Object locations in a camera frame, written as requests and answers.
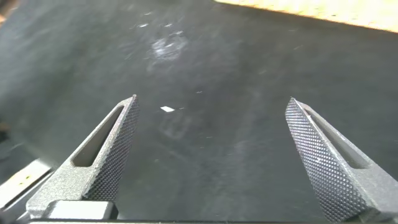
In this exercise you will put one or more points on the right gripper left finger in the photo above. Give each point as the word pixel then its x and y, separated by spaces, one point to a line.
pixel 102 174

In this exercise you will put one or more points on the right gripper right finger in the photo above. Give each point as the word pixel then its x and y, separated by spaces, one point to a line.
pixel 335 180

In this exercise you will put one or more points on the small white paper scrap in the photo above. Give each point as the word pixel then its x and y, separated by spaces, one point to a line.
pixel 167 109

